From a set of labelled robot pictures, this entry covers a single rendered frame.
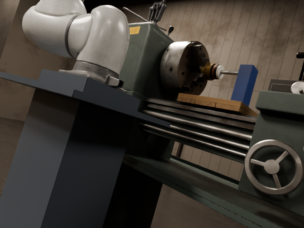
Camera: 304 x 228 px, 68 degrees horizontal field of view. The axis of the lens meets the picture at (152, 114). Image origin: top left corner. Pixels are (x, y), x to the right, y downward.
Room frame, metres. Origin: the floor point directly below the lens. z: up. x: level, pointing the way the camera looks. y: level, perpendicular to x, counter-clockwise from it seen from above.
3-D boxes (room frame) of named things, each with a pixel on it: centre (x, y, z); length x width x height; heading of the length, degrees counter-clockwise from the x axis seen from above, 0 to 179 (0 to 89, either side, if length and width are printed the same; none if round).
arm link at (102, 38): (0.79, 0.24, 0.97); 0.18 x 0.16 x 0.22; 79
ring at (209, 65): (1.17, -0.23, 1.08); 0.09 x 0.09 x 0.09; 47
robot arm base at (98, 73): (0.78, 0.21, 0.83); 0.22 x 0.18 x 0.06; 55
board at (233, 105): (1.08, -0.33, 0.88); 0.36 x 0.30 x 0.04; 137
